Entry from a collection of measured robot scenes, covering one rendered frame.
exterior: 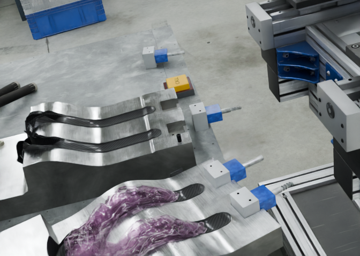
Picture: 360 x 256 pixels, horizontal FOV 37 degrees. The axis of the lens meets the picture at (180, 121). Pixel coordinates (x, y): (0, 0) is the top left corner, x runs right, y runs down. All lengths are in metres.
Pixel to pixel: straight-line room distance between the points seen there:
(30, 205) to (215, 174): 0.44
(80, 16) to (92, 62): 2.51
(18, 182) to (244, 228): 0.55
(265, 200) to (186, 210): 0.16
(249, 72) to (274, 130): 0.63
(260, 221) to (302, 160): 1.50
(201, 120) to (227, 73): 1.91
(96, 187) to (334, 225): 0.96
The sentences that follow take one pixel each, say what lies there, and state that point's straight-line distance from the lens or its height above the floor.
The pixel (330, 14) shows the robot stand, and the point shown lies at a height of 0.96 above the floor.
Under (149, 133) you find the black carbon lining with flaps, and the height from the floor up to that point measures 0.89.
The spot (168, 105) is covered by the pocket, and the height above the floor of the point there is 0.87.
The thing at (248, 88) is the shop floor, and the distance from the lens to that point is 3.09.
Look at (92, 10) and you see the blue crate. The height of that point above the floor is 0.11.
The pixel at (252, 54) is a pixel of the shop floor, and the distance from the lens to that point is 3.44.
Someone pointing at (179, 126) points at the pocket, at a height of 0.87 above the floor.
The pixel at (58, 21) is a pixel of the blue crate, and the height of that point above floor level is 0.10.
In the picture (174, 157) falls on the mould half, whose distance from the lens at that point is 1.22.
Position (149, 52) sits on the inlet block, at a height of 0.85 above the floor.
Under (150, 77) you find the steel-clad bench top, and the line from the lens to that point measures 1.68.
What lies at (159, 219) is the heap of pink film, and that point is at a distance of 0.99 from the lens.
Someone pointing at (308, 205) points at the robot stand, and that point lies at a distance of 2.00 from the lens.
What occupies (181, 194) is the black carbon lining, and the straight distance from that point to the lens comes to 1.13.
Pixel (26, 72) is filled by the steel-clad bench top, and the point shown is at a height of 0.80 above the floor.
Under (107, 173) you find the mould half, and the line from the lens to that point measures 1.22.
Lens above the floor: 1.59
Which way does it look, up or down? 33 degrees down
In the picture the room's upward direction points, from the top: 12 degrees counter-clockwise
